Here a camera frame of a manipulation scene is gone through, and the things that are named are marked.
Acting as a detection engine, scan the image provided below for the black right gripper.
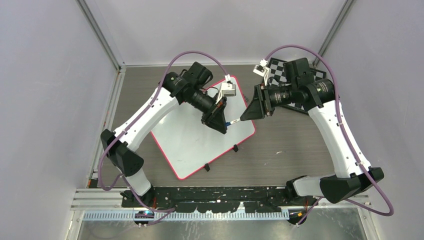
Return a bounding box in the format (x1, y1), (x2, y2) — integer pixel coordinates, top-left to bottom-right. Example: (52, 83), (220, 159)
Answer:
(240, 82), (297, 121)

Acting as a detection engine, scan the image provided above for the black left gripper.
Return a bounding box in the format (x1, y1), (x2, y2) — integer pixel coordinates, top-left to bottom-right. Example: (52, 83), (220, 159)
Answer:
(185, 86), (227, 133)

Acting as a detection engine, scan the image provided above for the white marker pen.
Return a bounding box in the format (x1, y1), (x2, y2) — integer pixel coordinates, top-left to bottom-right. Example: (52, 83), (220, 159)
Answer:
(229, 118), (241, 125)

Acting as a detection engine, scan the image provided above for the pink-framed whiteboard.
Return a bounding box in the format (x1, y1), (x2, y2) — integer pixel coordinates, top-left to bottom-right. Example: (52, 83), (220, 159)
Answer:
(151, 86), (256, 180)

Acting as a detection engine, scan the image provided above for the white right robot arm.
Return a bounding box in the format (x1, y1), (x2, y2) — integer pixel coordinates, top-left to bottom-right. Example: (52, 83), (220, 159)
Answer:
(240, 58), (384, 205)

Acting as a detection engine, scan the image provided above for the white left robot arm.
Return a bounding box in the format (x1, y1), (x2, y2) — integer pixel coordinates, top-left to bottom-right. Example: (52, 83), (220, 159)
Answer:
(99, 62), (227, 207)

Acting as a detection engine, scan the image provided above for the black and white chessboard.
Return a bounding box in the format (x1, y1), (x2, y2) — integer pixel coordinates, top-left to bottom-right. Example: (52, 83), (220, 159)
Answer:
(267, 57), (327, 115)

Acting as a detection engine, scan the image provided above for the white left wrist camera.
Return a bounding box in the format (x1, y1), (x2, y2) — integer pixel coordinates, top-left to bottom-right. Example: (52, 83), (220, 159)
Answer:
(216, 81), (237, 103)

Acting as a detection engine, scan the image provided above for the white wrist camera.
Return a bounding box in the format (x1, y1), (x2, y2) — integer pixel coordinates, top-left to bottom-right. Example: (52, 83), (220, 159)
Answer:
(253, 59), (270, 79)
(216, 81), (237, 103)

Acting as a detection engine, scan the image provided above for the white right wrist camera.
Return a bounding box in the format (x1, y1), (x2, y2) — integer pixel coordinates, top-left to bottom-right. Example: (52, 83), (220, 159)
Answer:
(253, 59), (270, 79)

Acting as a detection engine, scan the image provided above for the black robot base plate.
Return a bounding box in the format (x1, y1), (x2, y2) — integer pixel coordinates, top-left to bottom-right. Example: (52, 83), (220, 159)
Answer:
(120, 186), (316, 214)

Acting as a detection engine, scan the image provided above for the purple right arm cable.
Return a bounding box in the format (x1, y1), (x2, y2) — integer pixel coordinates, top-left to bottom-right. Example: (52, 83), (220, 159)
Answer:
(263, 44), (395, 228)

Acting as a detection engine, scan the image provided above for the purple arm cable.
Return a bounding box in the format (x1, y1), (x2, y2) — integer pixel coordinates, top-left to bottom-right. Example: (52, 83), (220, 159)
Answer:
(96, 50), (233, 227)
(263, 44), (395, 228)

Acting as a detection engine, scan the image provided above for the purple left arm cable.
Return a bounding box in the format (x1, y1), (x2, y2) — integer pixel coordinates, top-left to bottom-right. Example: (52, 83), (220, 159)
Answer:
(96, 50), (233, 227)

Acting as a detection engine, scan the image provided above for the aluminium frame rail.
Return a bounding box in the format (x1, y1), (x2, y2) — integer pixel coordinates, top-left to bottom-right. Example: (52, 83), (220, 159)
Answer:
(71, 188), (370, 223)

